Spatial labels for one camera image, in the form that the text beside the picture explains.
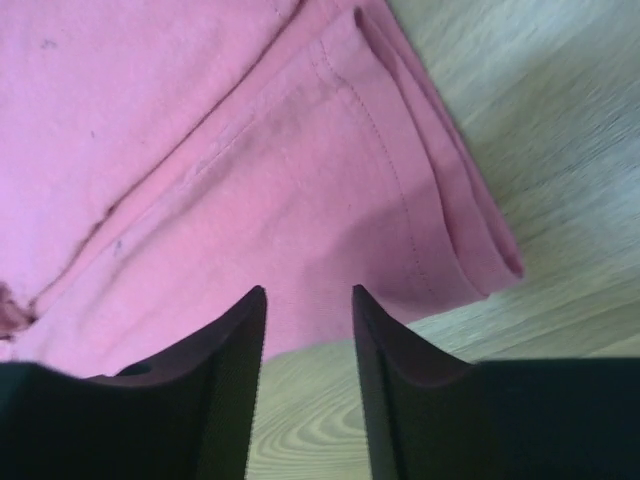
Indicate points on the pink t shirt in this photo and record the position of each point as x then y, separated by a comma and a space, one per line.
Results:
161, 158

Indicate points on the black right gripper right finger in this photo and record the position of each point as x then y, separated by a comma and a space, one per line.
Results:
430, 415

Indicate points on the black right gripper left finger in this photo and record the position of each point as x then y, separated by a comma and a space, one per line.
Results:
183, 413

